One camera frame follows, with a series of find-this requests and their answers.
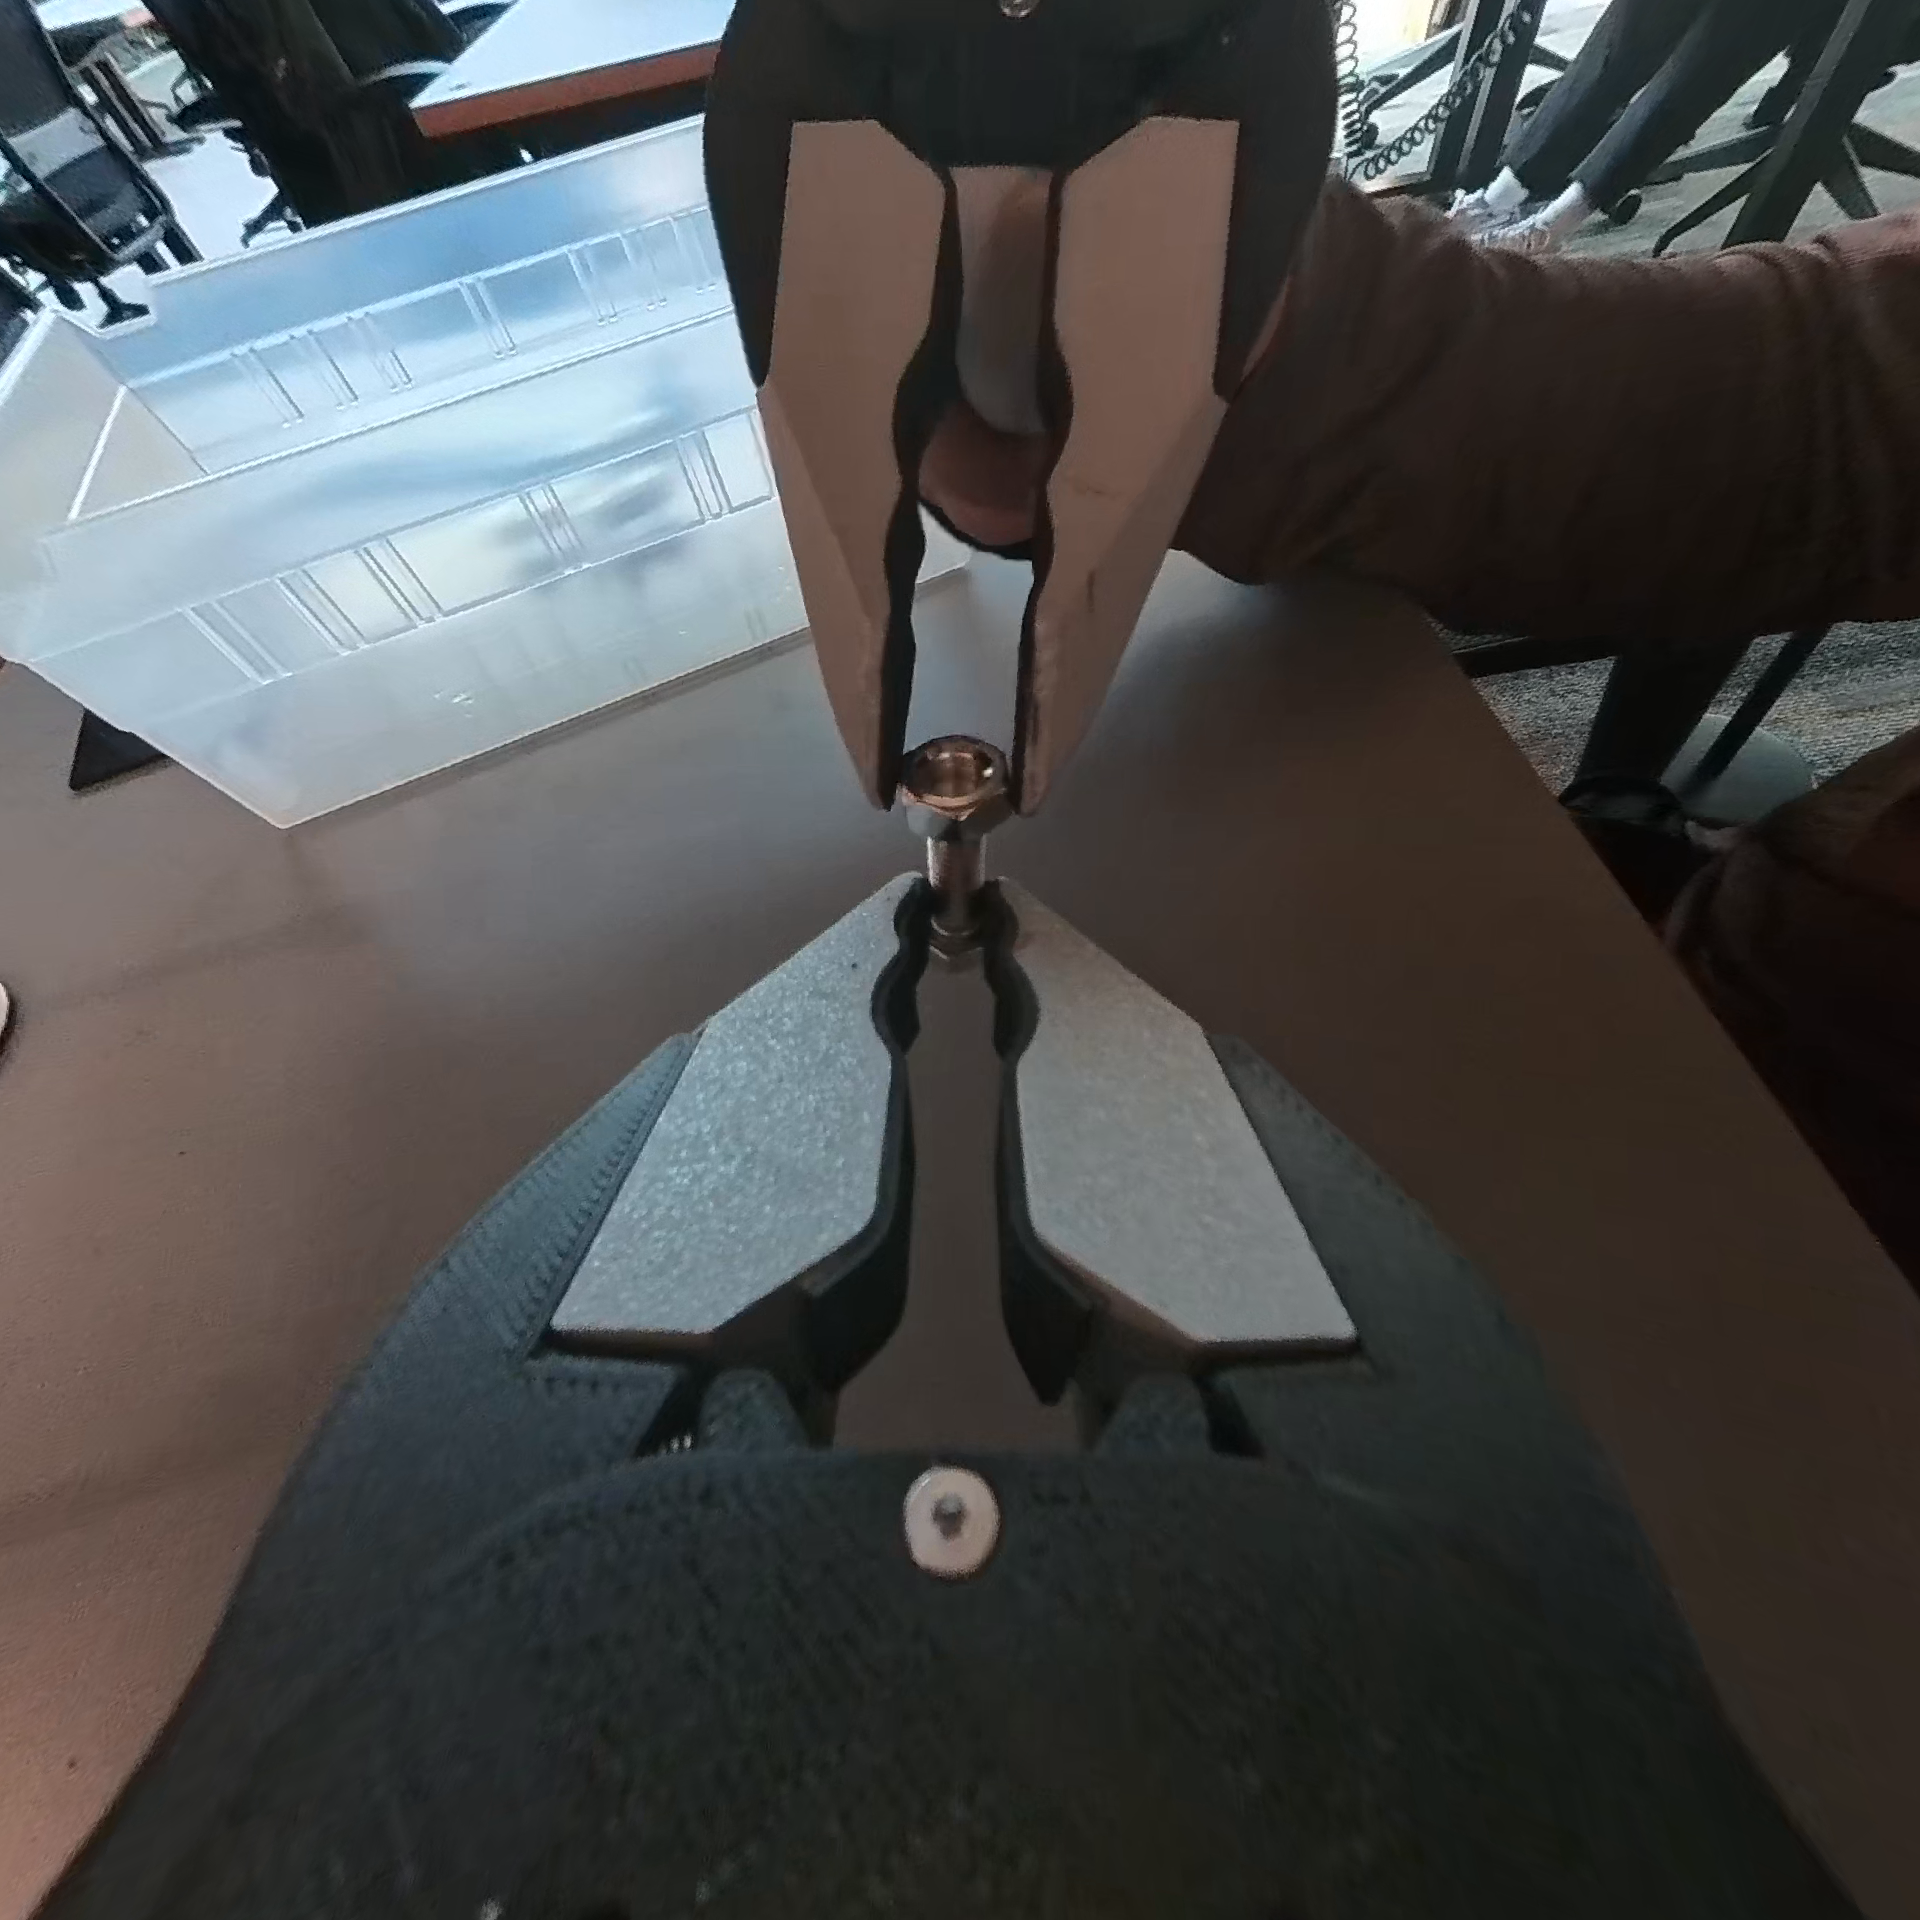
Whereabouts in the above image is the coiled black cable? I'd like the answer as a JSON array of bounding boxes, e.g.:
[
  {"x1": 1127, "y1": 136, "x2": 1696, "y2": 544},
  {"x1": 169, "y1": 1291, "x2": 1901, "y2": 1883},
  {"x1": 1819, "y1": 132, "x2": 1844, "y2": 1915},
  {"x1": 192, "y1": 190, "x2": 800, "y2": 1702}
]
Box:
[{"x1": 1324, "y1": 0, "x2": 1549, "y2": 190}]

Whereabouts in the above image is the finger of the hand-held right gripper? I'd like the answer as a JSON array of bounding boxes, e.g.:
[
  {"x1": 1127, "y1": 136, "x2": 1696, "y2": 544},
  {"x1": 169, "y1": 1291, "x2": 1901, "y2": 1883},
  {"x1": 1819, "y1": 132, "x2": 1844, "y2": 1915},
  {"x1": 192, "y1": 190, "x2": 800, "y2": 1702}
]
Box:
[
  {"x1": 1013, "y1": 114, "x2": 1242, "y2": 822},
  {"x1": 763, "y1": 125, "x2": 962, "y2": 816}
]

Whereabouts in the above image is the black office chair grey band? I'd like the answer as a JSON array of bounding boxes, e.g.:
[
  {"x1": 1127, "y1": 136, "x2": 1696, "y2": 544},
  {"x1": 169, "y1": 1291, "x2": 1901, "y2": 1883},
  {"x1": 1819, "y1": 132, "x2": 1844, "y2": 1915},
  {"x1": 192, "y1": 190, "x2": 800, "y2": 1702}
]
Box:
[{"x1": 0, "y1": 0, "x2": 204, "y2": 325}]

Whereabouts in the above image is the black chair base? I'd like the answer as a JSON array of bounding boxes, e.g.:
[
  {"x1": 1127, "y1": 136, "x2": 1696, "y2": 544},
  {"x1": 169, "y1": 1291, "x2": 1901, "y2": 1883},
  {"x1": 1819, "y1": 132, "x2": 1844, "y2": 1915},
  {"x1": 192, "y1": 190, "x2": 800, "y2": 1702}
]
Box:
[{"x1": 1650, "y1": 0, "x2": 1920, "y2": 260}]

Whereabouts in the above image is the black flat pad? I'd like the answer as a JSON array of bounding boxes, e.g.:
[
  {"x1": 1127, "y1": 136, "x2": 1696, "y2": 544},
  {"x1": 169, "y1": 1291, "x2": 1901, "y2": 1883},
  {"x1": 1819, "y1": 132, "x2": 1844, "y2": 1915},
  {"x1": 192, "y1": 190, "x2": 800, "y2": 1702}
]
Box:
[{"x1": 64, "y1": 704, "x2": 172, "y2": 793}]

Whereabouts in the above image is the person's right forearm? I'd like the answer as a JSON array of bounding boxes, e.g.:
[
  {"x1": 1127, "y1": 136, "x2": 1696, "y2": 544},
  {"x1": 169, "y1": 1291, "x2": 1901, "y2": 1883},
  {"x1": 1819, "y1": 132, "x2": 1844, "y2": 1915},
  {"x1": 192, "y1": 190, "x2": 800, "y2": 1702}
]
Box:
[{"x1": 1169, "y1": 178, "x2": 1920, "y2": 649}]

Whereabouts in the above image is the person's right leg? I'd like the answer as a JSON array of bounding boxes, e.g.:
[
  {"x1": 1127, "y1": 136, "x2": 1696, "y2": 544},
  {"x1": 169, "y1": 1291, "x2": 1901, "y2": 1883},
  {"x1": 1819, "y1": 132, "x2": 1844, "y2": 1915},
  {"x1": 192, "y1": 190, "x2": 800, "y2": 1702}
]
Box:
[{"x1": 1667, "y1": 735, "x2": 1920, "y2": 1291}]

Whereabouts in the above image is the black desk leg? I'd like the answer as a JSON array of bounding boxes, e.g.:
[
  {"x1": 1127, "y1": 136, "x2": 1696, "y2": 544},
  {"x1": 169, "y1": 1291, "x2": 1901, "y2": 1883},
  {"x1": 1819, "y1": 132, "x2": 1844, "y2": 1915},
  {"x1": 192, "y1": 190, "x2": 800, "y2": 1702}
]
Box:
[{"x1": 1431, "y1": 0, "x2": 1549, "y2": 190}]

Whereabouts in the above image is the dark office chair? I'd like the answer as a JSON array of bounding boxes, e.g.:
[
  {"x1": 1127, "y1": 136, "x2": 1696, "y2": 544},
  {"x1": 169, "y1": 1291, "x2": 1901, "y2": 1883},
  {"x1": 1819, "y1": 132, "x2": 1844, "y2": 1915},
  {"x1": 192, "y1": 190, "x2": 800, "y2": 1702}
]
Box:
[{"x1": 144, "y1": 0, "x2": 521, "y2": 227}]

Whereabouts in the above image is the silver bolt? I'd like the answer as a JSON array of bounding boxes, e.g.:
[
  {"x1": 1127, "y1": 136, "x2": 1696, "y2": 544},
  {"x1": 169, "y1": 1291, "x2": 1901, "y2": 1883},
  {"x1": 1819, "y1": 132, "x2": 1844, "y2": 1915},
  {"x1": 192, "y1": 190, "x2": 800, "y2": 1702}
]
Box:
[{"x1": 921, "y1": 838, "x2": 992, "y2": 967}]

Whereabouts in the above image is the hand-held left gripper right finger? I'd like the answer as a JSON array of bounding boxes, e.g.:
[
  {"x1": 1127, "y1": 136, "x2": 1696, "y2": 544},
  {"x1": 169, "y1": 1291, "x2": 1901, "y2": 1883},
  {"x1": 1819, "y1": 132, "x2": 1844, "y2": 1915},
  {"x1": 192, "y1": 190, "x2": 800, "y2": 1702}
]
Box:
[{"x1": 979, "y1": 875, "x2": 1357, "y2": 1413}]

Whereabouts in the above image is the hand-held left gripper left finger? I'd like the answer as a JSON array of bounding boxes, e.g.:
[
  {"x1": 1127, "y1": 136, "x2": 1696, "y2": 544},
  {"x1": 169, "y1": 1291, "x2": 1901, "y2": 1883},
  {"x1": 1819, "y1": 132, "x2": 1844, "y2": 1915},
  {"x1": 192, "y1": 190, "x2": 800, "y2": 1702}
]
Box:
[{"x1": 546, "y1": 875, "x2": 921, "y2": 1413}]

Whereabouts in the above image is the silver hex nut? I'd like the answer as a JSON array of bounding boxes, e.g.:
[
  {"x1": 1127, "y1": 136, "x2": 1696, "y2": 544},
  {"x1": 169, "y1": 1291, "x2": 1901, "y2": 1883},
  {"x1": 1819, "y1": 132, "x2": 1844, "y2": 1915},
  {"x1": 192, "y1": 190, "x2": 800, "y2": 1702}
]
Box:
[{"x1": 899, "y1": 735, "x2": 1013, "y2": 849}]

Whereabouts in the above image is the desk with reddish edge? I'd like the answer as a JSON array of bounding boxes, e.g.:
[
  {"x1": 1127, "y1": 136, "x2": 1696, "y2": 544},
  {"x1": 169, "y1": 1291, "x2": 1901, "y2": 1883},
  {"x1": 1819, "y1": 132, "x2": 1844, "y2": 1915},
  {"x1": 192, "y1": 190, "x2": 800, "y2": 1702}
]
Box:
[{"x1": 411, "y1": 0, "x2": 737, "y2": 145}]

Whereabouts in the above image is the clear plastic bin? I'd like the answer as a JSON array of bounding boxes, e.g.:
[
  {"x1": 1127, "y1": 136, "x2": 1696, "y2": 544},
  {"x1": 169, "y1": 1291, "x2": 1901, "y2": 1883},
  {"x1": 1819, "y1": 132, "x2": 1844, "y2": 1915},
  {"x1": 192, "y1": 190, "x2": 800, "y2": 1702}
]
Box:
[{"x1": 0, "y1": 111, "x2": 976, "y2": 830}]

